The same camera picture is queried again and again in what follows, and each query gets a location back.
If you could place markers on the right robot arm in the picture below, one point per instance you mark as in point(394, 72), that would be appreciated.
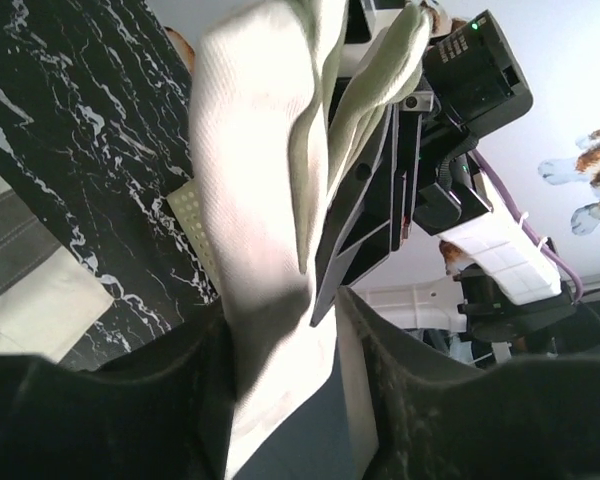
point(512, 286)

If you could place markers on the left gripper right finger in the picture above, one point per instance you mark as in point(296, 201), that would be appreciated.
point(415, 413)

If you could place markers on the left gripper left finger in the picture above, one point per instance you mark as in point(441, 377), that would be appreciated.
point(163, 411)

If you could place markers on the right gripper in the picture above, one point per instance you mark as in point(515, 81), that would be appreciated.
point(413, 169)

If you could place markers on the work glove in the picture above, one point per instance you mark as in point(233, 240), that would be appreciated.
point(268, 156)
point(47, 299)

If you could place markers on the green storage basket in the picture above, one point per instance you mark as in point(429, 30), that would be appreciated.
point(186, 206)

